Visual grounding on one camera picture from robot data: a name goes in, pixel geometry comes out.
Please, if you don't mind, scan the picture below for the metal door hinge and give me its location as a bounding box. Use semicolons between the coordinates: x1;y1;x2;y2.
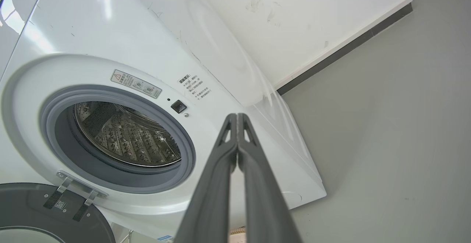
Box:
43;170;109;222

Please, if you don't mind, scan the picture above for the black glass washer door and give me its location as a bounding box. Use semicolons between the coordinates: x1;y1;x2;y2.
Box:
0;183;116;243

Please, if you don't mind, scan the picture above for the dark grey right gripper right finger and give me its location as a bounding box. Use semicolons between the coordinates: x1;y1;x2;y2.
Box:
238;113;302;243

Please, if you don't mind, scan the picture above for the black door latch socket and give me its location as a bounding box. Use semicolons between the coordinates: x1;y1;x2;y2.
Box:
170;100;187;114

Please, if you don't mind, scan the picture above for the grey warning sticker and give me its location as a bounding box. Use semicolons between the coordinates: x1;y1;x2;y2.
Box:
111;69;162;99

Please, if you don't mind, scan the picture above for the cream perforated laundry basket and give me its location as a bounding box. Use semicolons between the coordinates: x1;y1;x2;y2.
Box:
230;225;246;243

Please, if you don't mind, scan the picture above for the white front-load washing machine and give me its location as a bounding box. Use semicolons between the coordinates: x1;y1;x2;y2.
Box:
0;0;327;243

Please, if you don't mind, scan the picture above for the grey rubber door gasket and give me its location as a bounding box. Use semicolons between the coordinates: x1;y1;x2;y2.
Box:
40;85;196;194

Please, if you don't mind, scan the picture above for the dark baseboard strip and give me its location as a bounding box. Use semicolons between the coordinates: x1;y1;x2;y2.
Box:
277;3;413;96

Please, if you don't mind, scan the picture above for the small text sticker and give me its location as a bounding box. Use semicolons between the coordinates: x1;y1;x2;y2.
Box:
178;74;213;105

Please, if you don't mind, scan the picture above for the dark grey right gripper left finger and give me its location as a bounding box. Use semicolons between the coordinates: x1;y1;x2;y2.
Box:
175;113;238;243

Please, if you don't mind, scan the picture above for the stainless steel washing machine drum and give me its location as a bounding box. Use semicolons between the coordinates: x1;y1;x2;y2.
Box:
74;102;182;167

